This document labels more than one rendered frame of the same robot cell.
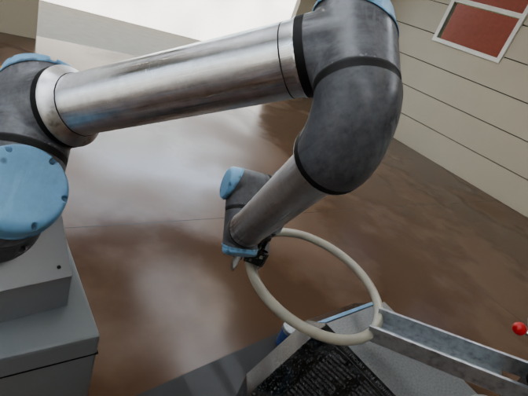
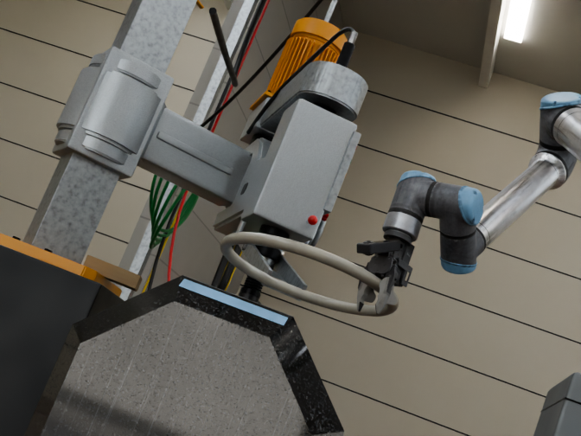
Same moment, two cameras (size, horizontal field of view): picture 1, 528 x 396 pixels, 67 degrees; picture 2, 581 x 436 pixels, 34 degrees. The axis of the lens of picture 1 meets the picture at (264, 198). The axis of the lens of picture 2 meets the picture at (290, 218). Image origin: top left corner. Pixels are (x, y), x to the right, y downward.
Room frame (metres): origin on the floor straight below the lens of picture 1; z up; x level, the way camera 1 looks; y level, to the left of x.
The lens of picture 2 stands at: (2.55, 1.76, 0.53)
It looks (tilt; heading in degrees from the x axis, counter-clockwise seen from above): 11 degrees up; 236
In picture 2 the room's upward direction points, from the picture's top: 22 degrees clockwise
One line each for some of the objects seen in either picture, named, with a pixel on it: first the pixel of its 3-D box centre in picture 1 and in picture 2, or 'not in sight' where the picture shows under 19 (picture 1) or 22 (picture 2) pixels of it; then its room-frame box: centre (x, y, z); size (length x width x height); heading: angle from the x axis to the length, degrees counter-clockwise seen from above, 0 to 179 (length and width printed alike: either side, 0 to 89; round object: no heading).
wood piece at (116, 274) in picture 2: not in sight; (112, 273); (1.07, -1.37, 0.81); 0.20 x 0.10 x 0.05; 148
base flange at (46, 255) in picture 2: not in sight; (47, 261); (1.23, -1.57, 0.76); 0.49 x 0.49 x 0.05; 50
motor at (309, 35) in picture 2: not in sight; (308, 74); (0.58, -1.46, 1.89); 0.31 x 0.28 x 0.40; 158
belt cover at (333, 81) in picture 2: not in sight; (301, 118); (0.71, -1.17, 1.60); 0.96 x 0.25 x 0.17; 68
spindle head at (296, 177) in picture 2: not in sight; (290, 179); (0.81, -0.92, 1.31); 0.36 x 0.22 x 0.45; 68
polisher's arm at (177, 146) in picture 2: not in sight; (158, 140); (1.03, -1.54, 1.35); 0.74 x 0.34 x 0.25; 170
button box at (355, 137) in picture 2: not in sight; (339, 173); (0.76, -0.74, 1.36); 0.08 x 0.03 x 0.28; 68
